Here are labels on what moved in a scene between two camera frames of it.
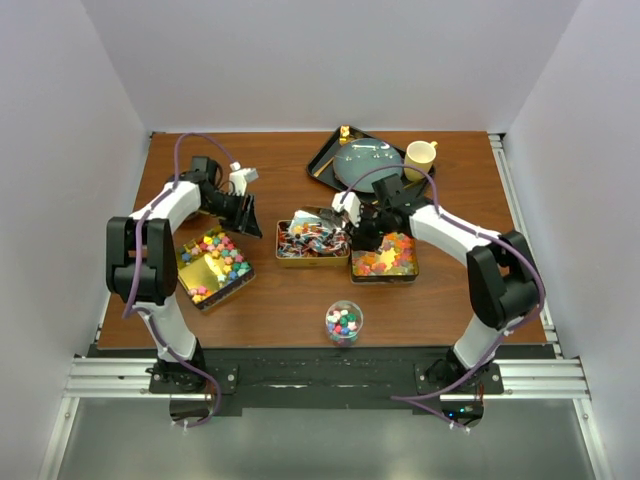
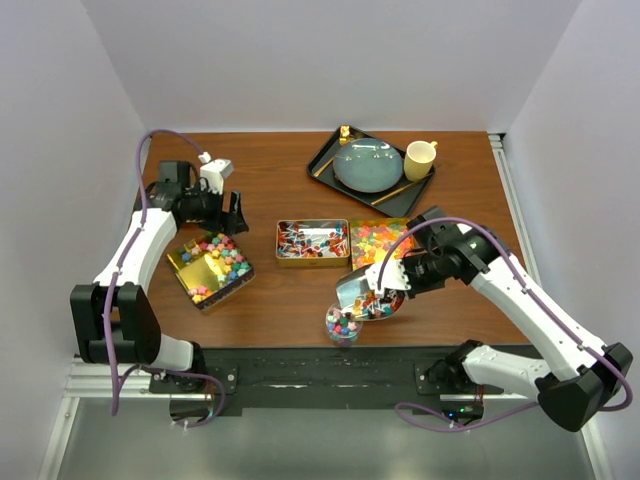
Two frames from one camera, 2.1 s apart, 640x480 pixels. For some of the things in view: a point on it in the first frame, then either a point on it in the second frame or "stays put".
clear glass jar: [344, 319] stays put
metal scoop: [318, 223] → [358, 300]
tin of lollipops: [297, 251] stays put
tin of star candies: [211, 267] stays put
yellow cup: [420, 154] stays put
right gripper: [360, 240] → [415, 286]
